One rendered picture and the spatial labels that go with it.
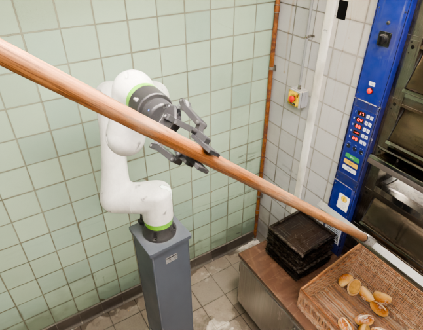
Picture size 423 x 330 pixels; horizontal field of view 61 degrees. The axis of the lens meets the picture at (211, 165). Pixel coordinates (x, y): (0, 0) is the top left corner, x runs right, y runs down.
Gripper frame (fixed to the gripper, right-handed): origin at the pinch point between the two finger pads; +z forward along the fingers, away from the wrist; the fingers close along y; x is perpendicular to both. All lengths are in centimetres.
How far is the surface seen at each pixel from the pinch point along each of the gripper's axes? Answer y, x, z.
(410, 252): -4, -157, 0
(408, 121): -52, -119, -26
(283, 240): 32, -137, -49
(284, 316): 66, -148, -27
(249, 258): 57, -145, -64
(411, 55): -73, -99, -33
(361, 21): -79, -94, -61
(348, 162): -24, -137, -47
